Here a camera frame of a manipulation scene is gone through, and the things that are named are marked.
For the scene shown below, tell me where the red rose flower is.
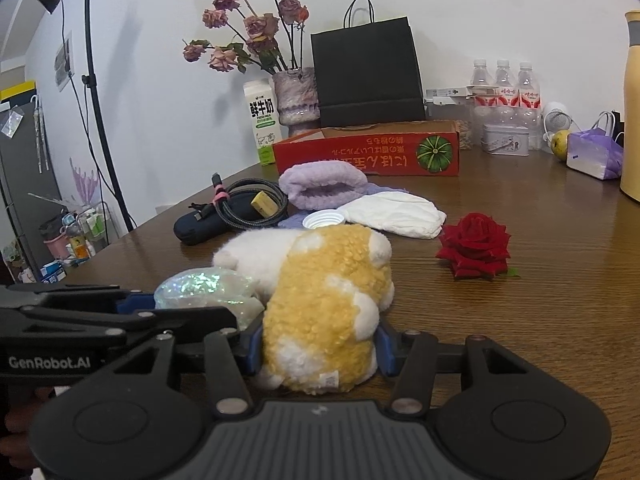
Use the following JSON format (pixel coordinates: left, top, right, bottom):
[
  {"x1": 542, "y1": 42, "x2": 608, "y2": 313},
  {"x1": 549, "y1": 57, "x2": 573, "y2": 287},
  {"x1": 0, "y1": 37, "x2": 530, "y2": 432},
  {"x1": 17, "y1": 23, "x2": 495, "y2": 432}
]
[{"x1": 436, "y1": 212, "x2": 511, "y2": 280}]

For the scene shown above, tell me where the purple fluffy towel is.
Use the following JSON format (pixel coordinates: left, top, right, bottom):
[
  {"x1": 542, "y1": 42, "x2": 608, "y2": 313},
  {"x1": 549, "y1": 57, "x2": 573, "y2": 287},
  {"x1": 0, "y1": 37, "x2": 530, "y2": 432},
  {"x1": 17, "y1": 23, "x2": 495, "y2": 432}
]
[{"x1": 279, "y1": 160, "x2": 369, "y2": 211}]

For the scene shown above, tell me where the small purple gift bag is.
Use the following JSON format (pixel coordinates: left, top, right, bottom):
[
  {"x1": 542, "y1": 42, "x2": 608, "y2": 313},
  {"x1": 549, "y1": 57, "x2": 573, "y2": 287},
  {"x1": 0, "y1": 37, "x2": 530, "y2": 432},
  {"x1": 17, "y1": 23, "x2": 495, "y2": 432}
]
[{"x1": 566, "y1": 112, "x2": 624, "y2": 181}]

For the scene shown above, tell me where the white green milk carton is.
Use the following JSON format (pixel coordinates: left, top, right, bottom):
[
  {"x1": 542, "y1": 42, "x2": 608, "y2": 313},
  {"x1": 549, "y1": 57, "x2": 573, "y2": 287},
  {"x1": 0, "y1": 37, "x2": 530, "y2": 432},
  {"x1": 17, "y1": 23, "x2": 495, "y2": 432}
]
[{"x1": 243, "y1": 79, "x2": 283, "y2": 166}]

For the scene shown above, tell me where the dark blue pouch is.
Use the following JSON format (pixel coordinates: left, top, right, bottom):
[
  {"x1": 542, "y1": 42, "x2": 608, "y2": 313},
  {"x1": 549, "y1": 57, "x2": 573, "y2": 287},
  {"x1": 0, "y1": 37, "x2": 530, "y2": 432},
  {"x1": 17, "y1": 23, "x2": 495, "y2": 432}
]
[{"x1": 174, "y1": 192, "x2": 262, "y2": 246}]

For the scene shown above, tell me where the water bottle middle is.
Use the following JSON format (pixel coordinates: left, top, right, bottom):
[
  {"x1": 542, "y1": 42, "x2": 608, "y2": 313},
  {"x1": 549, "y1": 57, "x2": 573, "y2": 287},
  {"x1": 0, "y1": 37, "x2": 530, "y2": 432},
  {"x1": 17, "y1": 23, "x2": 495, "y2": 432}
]
[{"x1": 495, "y1": 60, "x2": 518, "y2": 126}]

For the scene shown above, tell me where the yellow white plush toy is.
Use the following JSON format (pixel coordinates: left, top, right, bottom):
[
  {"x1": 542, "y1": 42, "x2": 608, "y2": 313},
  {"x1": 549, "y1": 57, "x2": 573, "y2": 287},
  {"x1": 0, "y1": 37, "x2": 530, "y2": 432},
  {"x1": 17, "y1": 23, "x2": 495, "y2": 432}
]
[{"x1": 212, "y1": 224, "x2": 395, "y2": 396}]

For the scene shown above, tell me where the person hand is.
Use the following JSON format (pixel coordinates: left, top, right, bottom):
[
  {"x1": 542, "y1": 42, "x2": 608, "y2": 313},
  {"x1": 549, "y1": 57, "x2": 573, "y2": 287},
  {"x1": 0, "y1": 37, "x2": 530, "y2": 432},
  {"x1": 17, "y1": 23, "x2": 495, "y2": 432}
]
[{"x1": 1, "y1": 387, "x2": 55, "y2": 478}]

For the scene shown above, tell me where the red cardboard box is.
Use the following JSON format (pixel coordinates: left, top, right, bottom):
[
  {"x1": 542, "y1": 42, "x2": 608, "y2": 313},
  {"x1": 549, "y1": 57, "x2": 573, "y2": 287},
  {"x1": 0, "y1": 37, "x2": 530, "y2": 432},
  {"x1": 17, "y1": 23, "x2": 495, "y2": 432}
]
[{"x1": 273, "y1": 120, "x2": 460, "y2": 177}]

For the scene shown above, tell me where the white flat carton box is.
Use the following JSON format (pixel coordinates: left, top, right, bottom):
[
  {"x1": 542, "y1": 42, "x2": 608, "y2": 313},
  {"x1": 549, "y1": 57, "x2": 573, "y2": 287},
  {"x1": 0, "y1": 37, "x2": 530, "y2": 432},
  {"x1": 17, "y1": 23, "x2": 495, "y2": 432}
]
[{"x1": 424, "y1": 84, "x2": 498, "y2": 106}]

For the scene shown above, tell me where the yellow thermos jug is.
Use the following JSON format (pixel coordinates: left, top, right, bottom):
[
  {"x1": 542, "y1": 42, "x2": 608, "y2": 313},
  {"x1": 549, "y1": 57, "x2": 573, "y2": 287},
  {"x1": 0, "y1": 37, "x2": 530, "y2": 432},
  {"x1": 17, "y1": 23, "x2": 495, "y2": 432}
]
[{"x1": 620, "y1": 10, "x2": 640, "y2": 202}]

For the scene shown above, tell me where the green yellow apple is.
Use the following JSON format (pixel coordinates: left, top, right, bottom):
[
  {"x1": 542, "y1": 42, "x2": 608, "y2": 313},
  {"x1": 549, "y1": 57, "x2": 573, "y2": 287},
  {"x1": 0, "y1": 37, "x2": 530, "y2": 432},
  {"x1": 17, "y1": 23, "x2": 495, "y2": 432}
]
[{"x1": 550, "y1": 130, "x2": 570, "y2": 162}]

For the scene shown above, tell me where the dried rose bouquet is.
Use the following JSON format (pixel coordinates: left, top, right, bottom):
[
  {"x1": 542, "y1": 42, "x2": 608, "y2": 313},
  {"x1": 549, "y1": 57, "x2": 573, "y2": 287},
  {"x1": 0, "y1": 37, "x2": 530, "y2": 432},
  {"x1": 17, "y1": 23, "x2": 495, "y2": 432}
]
[{"x1": 182, "y1": 0, "x2": 310, "y2": 75}]

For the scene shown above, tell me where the white bottle cap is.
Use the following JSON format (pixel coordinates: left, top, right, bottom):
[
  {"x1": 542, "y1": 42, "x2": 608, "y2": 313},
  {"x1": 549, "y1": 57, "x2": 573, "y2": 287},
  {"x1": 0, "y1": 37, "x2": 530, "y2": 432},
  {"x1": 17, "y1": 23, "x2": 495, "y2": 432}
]
[{"x1": 303, "y1": 209, "x2": 346, "y2": 230}]

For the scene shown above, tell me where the white cloth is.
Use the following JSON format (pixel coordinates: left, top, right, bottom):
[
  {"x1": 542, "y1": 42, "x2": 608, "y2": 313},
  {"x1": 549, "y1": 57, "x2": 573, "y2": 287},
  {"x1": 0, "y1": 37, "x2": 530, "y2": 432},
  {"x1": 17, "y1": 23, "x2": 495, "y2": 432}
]
[{"x1": 337, "y1": 192, "x2": 447, "y2": 240}]

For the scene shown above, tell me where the black paper bag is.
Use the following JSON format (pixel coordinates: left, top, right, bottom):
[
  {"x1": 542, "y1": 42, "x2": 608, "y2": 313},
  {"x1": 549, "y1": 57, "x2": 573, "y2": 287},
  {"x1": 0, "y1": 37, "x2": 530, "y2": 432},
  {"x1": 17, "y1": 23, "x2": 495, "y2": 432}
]
[{"x1": 311, "y1": 0, "x2": 426, "y2": 127}]

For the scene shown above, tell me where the water bottle right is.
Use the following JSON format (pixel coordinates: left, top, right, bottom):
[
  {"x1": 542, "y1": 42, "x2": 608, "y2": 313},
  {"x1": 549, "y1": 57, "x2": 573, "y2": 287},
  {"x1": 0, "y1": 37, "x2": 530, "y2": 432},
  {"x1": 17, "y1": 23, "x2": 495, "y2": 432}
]
[{"x1": 518, "y1": 62, "x2": 542, "y2": 151}]

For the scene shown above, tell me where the black cable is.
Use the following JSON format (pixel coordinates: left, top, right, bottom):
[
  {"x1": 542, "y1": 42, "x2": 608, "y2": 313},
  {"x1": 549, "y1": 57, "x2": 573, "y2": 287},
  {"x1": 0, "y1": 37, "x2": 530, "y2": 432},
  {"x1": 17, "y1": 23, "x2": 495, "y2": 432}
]
[{"x1": 188, "y1": 172, "x2": 291, "y2": 232}]

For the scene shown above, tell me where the pink textured vase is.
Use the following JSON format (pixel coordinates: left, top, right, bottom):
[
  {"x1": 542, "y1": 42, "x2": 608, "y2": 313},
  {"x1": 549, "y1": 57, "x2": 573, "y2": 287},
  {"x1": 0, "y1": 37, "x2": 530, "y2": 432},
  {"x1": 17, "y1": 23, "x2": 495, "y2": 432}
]
[{"x1": 272, "y1": 67, "x2": 320, "y2": 138}]

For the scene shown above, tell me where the yellow sponge block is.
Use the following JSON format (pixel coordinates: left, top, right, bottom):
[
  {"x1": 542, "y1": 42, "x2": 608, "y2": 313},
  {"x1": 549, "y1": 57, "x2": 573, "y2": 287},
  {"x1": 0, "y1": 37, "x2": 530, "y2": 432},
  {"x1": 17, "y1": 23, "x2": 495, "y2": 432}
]
[{"x1": 250, "y1": 191, "x2": 280, "y2": 219}]

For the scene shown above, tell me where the white small camera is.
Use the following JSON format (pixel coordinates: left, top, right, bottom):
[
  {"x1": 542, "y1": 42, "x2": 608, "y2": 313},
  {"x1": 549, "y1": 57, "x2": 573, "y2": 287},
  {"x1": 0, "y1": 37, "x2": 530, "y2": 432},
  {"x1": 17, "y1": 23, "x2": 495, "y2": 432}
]
[{"x1": 541, "y1": 102, "x2": 574, "y2": 152}]

